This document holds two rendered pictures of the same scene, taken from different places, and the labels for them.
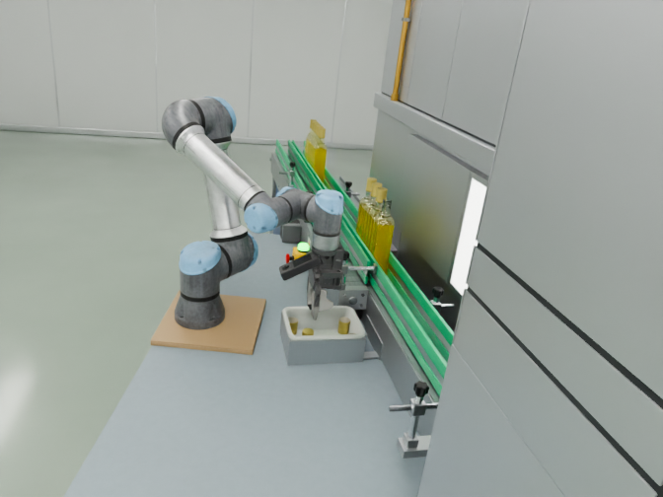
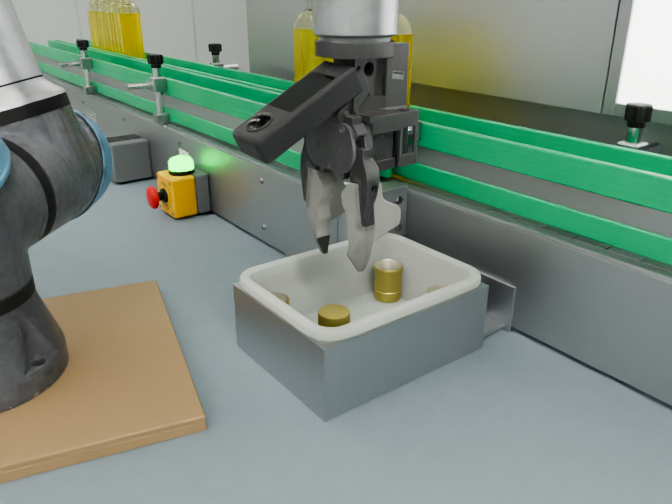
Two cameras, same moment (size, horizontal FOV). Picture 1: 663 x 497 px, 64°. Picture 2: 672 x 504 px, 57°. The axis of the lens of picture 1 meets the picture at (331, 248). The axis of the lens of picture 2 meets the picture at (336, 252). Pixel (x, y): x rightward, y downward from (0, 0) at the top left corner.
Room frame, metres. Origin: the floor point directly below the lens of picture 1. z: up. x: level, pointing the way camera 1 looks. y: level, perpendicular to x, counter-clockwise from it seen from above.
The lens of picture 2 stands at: (0.81, 0.25, 1.12)
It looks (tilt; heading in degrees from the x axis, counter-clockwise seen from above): 23 degrees down; 338
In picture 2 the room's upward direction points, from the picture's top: straight up
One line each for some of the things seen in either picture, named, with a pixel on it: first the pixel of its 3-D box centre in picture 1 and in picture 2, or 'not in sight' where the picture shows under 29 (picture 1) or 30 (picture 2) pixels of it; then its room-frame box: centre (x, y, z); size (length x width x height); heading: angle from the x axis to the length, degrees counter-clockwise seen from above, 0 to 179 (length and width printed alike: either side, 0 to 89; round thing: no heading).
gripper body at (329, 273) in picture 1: (325, 266); (360, 107); (1.35, 0.01, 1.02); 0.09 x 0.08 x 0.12; 106
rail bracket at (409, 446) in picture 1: (423, 428); not in sight; (0.88, -0.23, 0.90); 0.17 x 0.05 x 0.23; 105
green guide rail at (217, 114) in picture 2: (300, 188); (115, 82); (2.37, 0.17, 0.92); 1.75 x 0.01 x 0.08; 15
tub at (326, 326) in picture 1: (321, 332); (360, 308); (1.36, 0.00, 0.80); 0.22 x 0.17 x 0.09; 105
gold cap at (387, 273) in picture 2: (343, 325); (387, 281); (1.43, -0.06, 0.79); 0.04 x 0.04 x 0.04
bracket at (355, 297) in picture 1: (351, 298); (374, 214); (1.50, -0.08, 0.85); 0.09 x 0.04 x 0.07; 105
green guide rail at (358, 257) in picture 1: (316, 189); (146, 79); (2.39, 0.10, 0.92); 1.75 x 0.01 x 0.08; 15
